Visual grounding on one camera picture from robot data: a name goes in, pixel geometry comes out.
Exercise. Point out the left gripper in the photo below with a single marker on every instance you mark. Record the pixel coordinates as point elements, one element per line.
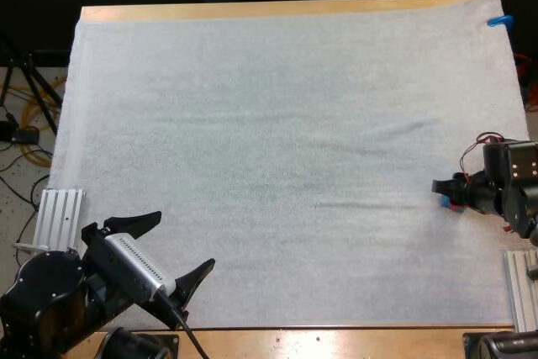
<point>107,266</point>

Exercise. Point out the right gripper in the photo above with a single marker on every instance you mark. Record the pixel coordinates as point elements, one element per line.
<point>492,191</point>

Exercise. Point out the red cube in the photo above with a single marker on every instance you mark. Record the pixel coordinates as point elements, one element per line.
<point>455,208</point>

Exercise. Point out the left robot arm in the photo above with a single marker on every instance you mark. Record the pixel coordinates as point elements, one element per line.
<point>42,300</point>

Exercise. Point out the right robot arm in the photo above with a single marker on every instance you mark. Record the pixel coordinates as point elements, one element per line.
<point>521,216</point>

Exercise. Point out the blue cube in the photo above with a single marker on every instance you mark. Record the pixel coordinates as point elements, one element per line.
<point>444,201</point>

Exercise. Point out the blue clip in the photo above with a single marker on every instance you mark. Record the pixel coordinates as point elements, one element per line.
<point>500,20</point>

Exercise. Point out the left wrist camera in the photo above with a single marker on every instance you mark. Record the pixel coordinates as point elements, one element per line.
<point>138,264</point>

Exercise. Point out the ribbed aluminium rail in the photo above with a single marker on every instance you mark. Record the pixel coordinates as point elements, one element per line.
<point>521,296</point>
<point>59,218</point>

